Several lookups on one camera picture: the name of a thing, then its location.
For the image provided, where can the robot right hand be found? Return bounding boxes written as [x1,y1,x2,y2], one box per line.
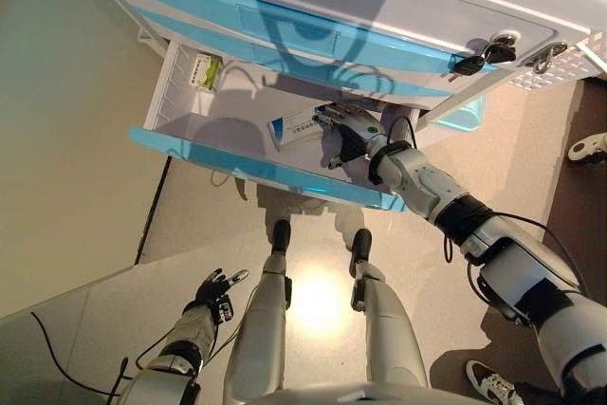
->
[312,101,391,170]

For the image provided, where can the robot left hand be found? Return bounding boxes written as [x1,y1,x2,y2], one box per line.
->
[195,267,250,306]

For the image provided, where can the blue white medicine box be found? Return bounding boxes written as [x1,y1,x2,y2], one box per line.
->
[265,108,329,154]

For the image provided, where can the green white medicine box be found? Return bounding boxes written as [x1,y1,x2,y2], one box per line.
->
[186,52,223,94]

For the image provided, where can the robot left leg silver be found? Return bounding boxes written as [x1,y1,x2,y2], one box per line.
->
[222,252,293,404]

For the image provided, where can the robot leg silver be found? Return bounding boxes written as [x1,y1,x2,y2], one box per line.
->
[222,252,293,404]
[350,260,431,390]

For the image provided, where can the robot left foot black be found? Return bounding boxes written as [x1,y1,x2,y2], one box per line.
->
[270,218,293,257]

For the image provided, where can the robot foot black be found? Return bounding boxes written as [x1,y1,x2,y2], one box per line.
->
[270,218,293,257]
[349,228,374,267]

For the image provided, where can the blue lidded waste bin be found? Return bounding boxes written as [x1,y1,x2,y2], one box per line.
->
[416,94,487,134]

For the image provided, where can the robot right foot black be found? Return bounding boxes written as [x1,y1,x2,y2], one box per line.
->
[349,228,374,267]

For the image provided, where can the black cart keys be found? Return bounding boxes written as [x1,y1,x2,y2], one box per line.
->
[448,33,521,82]

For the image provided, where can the robot grey torso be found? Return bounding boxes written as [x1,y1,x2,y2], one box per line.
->
[241,379,480,405]

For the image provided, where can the robot right leg silver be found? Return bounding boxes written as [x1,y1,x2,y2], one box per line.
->
[350,260,431,390]

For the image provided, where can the metal cart latch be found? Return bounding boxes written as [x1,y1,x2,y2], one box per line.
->
[530,42,569,75]

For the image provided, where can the white perforated side basket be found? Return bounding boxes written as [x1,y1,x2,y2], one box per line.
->
[509,28,607,91]

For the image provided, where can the person's white sneaker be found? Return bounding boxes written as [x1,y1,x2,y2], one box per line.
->
[465,359,525,405]

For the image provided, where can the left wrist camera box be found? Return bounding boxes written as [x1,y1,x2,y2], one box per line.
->
[215,295,236,323]

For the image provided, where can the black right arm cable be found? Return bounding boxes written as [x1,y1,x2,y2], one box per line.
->
[384,115,587,297]

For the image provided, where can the black floor cable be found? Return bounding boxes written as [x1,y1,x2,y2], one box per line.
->
[29,310,132,399]

